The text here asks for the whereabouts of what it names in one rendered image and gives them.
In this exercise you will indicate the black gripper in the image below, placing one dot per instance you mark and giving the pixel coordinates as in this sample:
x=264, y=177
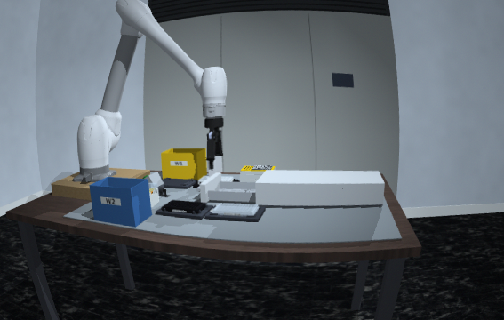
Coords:
x=214, y=145

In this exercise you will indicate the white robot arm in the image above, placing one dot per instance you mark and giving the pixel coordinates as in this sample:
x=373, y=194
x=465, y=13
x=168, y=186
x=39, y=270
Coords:
x=99, y=133

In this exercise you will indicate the light grey bench mat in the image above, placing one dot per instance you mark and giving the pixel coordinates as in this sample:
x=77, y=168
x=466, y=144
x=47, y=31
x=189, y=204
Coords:
x=281, y=225

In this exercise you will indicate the blue open-top bin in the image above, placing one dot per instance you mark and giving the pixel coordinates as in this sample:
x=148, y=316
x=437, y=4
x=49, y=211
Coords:
x=121, y=201

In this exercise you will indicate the yellow bin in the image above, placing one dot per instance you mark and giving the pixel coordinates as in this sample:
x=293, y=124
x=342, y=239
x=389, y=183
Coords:
x=184, y=163

